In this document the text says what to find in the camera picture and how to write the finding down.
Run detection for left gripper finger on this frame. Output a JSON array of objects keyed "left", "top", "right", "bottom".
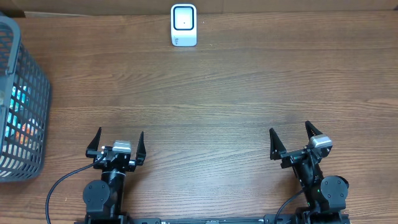
[
  {"left": 86, "top": 127, "right": 102, "bottom": 151},
  {"left": 136, "top": 132, "right": 146, "bottom": 166}
]

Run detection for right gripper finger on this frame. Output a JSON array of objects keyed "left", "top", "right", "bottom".
[
  {"left": 269, "top": 128, "right": 287, "bottom": 160},
  {"left": 305, "top": 121, "right": 322, "bottom": 139}
]

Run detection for orange Kleenex tissue pack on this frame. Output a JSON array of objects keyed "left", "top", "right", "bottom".
[{"left": 13, "top": 119, "right": 40, "bottom": 146}]

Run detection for teal wet wipes pack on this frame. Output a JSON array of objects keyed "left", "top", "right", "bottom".
[{"left": 5, "top": 85, "right": 35, "bottom": 139}]

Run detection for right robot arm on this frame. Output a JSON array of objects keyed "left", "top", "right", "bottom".
[{"left": 264, "top": 121, "right": 350, "bottom": 223}]

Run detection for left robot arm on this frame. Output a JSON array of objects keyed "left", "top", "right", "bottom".
[{"left": 83, "top": 128, "right": 146, "bottom": 224}]

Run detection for white barcode scanner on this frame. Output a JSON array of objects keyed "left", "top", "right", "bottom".
[{"left": 170, "top": 3, "right": 198, "bottom": 47}]

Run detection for dark grey mesh basket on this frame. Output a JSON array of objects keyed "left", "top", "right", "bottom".
[{"left": 1, "top": 16, "right": 52, "bottom": 182}]

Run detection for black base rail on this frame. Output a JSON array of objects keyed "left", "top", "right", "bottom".
[{"left": 75, "top": 214, "right": 351, "bottom": 224}]

